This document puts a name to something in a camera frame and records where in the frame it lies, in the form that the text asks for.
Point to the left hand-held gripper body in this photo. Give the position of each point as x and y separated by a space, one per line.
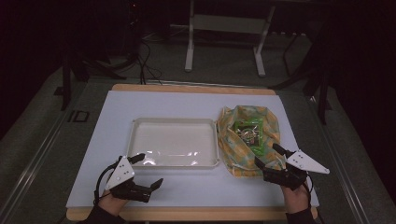
120 174

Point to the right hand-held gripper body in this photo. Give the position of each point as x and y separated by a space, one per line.
303 162

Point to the green snack packet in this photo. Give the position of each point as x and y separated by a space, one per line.
252 137

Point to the yellow patterned cloth bag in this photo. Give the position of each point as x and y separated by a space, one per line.
230 152

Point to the white plastic tray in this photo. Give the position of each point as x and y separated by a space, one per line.
174 143

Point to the person's left hand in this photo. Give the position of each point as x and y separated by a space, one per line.
112 204

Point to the person's right hand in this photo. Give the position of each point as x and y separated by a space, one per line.
295 199

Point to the dark metal stand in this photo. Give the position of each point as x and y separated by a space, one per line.
323 93

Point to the white table mat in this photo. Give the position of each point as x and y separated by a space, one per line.
186 105

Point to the black metal stand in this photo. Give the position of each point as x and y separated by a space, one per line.
66 81

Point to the white metal stand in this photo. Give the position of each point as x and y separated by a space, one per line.
230 24

